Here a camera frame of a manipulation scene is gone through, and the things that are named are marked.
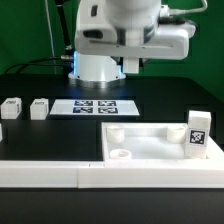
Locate white U-shaped fence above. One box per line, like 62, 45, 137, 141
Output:
0, 148, 224, 188

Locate white block at left edge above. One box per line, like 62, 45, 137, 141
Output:
0, 123, 3, 142

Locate white marker plate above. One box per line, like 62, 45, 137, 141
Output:
50, 99, 139, 116

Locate black cables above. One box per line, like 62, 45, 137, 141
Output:
2, 0, 75, 76

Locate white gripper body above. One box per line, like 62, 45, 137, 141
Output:
75, 21, 195, 60

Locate white square tabletop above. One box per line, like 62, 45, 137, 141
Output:
101, 123, 224, 162

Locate grey camera cable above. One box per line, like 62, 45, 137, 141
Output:
161, 0, 209, 16

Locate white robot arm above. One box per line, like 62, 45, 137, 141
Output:
69, 0, 196, 88

